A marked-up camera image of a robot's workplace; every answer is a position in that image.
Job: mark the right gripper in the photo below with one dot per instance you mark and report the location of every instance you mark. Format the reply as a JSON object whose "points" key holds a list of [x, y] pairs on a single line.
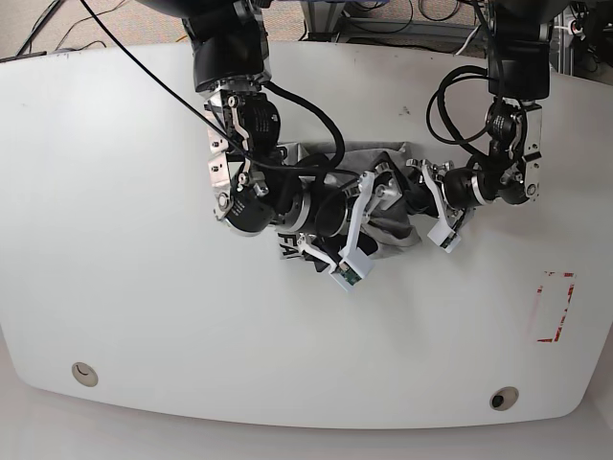
{"points": [[329, 217]]}

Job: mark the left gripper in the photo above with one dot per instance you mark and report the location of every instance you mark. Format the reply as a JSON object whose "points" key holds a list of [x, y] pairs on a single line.
{"points": [[427, 198]]}

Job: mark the grey t-shirt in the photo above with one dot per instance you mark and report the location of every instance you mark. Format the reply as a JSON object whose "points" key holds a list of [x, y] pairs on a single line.
{"points": [[396, 233]]}

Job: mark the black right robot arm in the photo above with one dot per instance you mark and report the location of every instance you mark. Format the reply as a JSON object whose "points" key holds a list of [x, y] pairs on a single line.
{"points": [[255, 185]]}

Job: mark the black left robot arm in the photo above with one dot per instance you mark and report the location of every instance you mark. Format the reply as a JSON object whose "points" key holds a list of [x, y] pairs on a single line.
{"points": [[504, 154]]}

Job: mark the red tape rectangle marking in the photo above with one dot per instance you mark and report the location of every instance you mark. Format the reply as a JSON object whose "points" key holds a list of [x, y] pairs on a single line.
{"points": [[553, 300]]}

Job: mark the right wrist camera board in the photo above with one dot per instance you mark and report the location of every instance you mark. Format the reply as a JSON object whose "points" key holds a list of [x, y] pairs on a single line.
{"points": [[354, 266]]}

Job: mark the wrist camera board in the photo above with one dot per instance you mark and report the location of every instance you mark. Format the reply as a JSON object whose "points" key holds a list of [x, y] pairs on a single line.
{"points": [[354, 266], [444, 236]]}

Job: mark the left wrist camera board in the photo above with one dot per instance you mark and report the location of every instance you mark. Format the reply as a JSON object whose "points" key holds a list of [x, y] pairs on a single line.
{"points": [[444, 236]]}

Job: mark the right table cable grommet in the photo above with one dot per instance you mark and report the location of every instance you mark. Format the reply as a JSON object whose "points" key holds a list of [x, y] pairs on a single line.
{"points": [[504, 398]]}

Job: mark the table cable grommet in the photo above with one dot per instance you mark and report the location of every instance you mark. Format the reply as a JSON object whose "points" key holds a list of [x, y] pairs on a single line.
{"points": [[84, 374], [504, 398]]}

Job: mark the left table cable grommet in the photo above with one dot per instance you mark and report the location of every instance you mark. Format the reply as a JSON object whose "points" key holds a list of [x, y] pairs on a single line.
{"points": [[84, 374]]}

